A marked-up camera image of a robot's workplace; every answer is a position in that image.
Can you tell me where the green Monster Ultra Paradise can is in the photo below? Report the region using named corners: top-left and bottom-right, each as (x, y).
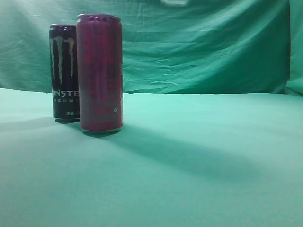
top-left (160, 0), bottom-right (190, 7)

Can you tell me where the pink energy drink can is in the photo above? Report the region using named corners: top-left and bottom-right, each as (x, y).
top-left (76, 14), bottom-right (123, 134)

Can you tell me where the green table cloth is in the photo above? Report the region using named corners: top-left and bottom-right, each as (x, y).
top-left (0, 89), bottom-right (303, 227)

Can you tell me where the green fabric backdrop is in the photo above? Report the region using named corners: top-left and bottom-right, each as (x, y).
top-left (0, 0), bottom-right (302, 94)

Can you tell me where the black Monster energy can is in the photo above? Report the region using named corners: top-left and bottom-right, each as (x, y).
top-left (49, 24), bottom-right (80, 122)

